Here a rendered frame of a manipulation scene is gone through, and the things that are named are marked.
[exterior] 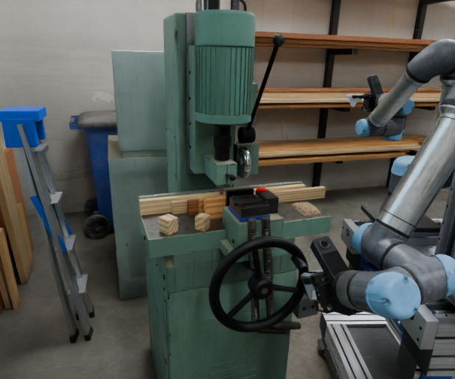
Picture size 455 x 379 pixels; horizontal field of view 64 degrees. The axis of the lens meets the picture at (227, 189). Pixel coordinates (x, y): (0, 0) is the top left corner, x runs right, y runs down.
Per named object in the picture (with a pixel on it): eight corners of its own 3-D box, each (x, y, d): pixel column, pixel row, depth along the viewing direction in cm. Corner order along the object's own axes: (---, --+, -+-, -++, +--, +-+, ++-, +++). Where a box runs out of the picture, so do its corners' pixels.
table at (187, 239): (153, 277, 96) (152, 256, 94) (139, 228, 123) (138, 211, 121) (347, 245, 115) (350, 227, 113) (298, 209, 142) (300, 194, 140)
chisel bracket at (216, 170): (216, 190, 117) (216, 165, 114) (204, 177, 130) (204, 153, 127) (238, 188, 119) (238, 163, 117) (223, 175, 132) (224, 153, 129)
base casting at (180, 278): (166, 294, 110) (165, 268, 107) (142, 219, 161) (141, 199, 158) (298, 271, 124) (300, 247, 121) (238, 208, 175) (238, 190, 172)
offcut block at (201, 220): (204, 231, 108) (204, 218, 107) (194, 228, 109) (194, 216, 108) (210, 227, 111) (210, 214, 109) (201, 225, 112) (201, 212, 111)
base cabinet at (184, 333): (171, 461, 133) (165, 295, 110) (149, 348, 185) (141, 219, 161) (282, 424, 148) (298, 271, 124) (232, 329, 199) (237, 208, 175)
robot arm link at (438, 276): (422, 237, 74) (377, 249, 72) (472, 265, 64) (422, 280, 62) (418, 270, 77) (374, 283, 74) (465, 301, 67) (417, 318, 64)
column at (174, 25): (177, 217, 141) (173, 11, 117) (166, 198, 161) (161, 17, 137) (232, 211, 148) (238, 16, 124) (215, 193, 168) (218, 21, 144)
